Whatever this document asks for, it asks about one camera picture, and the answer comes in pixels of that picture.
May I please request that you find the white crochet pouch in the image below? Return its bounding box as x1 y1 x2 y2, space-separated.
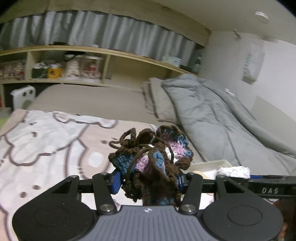
216 166 250 179

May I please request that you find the wooden block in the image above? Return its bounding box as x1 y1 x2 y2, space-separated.
193 170 207 179

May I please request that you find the dark crochet flower pouch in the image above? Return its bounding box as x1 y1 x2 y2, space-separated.
108 126 194 207

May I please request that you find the person's right hand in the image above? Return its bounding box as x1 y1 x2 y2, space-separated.
274 198 296 241

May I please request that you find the white cardboard tray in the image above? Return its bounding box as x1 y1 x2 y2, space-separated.
183 160 232 180

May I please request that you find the grey quilted duvet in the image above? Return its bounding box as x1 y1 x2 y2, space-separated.
162 74 295 176

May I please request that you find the beige fuzzy pillow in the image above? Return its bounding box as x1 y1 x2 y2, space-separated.
142 77 180 126

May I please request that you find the cartoon bunny blanket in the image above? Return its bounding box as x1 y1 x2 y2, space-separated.
0 108 209 241

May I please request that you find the green glass bottle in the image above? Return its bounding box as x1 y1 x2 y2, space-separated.
193 54 202 74

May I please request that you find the tissue box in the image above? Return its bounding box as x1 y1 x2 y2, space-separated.
161 55 182 67

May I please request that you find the wooden headboard shelf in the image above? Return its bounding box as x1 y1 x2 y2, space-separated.
1 45 188 108

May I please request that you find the pink doll in case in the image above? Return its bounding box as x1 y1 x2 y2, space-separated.
81 56 103 80

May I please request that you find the white doll in case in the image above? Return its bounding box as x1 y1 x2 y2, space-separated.
63 56 81 78

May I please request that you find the white space heater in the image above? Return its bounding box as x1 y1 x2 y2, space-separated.
10 85 36 110

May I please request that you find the green towel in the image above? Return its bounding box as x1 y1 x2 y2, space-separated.
0 117 9 129

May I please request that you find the black storage box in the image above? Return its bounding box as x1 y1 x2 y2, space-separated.
32 68 48 79

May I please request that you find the grey curtain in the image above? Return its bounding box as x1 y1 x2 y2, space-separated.
1 11 197 65

